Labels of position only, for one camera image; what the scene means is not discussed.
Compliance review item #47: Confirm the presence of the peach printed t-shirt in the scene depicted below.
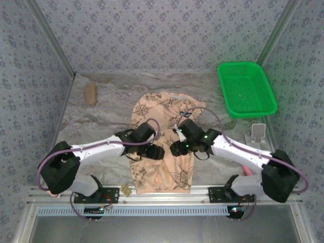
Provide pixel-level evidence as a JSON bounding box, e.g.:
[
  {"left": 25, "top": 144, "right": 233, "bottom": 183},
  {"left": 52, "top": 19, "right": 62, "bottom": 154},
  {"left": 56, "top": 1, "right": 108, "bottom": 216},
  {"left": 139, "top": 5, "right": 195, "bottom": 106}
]
[{"left": 129, "top": 91, "right": 207, "bottom": 195}]

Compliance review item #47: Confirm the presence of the tan oblong brush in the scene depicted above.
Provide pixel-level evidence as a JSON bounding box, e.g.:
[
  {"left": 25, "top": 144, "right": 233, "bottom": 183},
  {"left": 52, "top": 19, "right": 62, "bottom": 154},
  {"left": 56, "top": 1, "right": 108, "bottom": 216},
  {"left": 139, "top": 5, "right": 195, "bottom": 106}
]
[{"left": 85, "top": 82, "right": 97, "bottom": 106}]

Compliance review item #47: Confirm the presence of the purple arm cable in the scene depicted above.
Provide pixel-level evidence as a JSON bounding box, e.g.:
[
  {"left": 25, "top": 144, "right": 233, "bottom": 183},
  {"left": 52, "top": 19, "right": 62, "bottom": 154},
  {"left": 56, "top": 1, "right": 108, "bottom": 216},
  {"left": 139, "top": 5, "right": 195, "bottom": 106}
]
[
  {"left": 36, "top": 118, "right": 161, "bottom": 222},
  {"left": 177, "top": 106, "right": 309, "bottom": 222}
]

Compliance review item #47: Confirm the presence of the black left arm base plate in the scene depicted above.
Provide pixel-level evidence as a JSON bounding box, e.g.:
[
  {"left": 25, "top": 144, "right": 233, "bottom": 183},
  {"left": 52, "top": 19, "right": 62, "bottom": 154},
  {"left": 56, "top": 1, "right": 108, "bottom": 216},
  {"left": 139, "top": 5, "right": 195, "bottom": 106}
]
[{"left": 73, "top": 186, "right": 120, "bottom": 205}]

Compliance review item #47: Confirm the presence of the pale blue slotted cable duct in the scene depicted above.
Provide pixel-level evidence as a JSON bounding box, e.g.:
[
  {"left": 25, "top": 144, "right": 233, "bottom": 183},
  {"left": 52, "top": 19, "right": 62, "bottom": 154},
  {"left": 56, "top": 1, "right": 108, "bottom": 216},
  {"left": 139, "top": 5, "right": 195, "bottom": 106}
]
[{"left": 37, "top": 205, "right": 231, "bottom": 216}]

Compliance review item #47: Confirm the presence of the small left circuit board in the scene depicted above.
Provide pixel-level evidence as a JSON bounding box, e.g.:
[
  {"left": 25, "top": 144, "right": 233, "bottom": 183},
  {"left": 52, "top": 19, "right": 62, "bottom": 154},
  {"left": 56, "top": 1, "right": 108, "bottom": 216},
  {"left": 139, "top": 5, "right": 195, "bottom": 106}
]
[{"left": 84, "top": 206, "right": 113, "bottom": 216}]

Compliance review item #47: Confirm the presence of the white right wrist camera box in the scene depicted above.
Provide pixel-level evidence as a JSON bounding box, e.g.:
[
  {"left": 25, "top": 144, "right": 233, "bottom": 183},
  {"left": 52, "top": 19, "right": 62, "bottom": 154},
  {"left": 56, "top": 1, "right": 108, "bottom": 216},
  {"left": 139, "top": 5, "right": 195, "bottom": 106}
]
[{"left": 173, "top": 128, "right": 187, "bottom": 142}]

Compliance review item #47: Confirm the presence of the white phone stand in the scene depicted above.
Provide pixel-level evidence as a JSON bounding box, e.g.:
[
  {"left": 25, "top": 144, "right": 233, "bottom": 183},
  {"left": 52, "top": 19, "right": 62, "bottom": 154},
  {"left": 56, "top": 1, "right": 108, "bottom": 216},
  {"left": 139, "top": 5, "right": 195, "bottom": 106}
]
[{"left": 244, "top": 123, "right": 267, "bottom": 145}]

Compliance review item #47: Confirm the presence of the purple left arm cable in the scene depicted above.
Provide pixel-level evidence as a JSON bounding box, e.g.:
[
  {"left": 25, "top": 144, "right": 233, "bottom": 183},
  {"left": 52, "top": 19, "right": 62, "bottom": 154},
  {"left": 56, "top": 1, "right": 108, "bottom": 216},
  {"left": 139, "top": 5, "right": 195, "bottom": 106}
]
[{"left": 36, "top": 118, "right": 161, "bottom": 222}]

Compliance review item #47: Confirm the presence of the aluminium frame post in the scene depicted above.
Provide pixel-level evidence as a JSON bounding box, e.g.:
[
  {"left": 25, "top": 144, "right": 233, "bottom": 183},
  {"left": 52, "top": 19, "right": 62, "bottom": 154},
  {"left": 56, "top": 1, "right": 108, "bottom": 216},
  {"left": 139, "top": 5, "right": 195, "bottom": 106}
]
[
  {"left": 250, "top": 0, "right": 303, "bottom": 78},
  {"left": 25, "top": 0, "right": 76, "bottom": 78}
]

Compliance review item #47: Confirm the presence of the small circuit board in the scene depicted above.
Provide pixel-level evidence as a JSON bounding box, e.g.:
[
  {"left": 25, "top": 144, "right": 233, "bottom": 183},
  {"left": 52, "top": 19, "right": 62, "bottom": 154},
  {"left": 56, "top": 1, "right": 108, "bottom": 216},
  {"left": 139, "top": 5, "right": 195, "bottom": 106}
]
[
  {"left": 227, "top": 205, "right": 248, "bottom": 218},
  {"left": 84, "top": 206, "right": 113, "bottom": 216}
]

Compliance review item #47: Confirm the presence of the gold binder clip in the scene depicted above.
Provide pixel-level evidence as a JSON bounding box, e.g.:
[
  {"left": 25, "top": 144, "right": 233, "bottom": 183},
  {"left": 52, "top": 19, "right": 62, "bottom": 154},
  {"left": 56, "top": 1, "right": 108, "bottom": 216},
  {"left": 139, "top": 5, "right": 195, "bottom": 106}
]
[{"left": 119, "top": 184, "right": 132, "bottom": 197}]

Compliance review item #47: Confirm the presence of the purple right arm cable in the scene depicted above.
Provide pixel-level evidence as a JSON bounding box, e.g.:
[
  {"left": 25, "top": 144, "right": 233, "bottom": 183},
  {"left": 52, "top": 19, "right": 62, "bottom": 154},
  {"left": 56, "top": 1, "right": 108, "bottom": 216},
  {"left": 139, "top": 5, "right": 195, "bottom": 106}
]
[{"left": 177, "top": 106, "right": 309, "bottom": 222}]

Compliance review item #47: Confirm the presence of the aluminium mounting rail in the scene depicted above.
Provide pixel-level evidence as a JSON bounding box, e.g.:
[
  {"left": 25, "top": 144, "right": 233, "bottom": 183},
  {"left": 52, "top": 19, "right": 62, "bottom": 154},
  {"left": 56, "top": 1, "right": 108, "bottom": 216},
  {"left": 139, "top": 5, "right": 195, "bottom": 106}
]
[{"left": 26, "top": 184, "right": 303, "bottom": 205}]

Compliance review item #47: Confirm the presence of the green plastic mesh basket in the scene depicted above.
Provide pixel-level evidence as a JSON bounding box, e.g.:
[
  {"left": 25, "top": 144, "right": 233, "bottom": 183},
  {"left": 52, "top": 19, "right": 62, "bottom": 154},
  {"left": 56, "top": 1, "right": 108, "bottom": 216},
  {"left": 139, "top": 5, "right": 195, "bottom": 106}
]
[{"left": 217, "top": 61, "right": 278, "bottom": 119}]

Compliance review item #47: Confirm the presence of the pink toy microphone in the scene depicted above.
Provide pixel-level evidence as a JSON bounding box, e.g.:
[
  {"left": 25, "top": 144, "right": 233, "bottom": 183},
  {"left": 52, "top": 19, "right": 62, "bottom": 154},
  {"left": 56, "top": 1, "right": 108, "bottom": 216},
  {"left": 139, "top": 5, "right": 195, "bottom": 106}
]
[{"left": 241, "top": 164, "right": 254, "bottom": 177}]

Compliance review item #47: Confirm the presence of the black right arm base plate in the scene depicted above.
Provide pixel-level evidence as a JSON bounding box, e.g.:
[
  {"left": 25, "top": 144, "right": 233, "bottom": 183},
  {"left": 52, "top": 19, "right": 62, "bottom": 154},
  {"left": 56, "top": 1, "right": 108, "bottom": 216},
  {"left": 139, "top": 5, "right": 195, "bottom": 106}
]
[{"left": 208, "top": 186, "right": 255, "bottom": 204}]

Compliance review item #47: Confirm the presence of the small right circuit board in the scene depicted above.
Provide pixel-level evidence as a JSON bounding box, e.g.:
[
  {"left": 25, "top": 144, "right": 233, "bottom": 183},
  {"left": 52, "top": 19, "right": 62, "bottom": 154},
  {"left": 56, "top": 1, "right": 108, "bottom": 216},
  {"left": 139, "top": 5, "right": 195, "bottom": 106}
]
[{"left": 227, "top": 205, "right": 248, "bottom": 218}]

